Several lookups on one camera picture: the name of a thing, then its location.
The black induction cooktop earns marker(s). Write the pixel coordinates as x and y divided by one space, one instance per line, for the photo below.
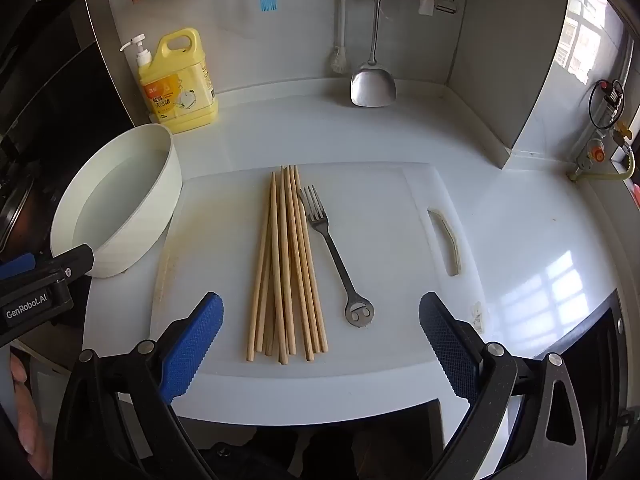
55 75

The bundle of wooden chopsticks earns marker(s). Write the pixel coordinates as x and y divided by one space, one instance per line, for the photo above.
285 270

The stainless steel spatula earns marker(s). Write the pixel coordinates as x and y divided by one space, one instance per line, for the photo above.
372 87

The white round basin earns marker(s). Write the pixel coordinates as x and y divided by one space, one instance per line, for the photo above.
135 210

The white bottle brush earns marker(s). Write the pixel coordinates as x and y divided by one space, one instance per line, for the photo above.
340 57

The black metal fork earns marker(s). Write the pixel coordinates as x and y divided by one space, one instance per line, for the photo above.
334 252

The window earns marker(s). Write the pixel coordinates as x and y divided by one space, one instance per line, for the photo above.
580 40

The yellow dish soap pump bottle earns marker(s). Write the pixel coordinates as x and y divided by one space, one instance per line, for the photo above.
177 85

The person's left hand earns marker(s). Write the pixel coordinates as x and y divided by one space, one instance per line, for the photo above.
32 420

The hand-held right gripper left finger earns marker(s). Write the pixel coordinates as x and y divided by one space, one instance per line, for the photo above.
195 345

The gas pipe valve assembly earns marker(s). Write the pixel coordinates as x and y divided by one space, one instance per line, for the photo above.
595 152

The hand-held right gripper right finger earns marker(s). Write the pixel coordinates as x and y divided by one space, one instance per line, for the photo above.
450 345

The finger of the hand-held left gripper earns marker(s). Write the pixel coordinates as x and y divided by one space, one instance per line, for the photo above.
16 265
75 260

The brown pot with glass lid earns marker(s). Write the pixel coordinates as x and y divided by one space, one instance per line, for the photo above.
20 220

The white plastic cutting board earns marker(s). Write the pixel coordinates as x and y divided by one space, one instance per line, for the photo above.
390 240

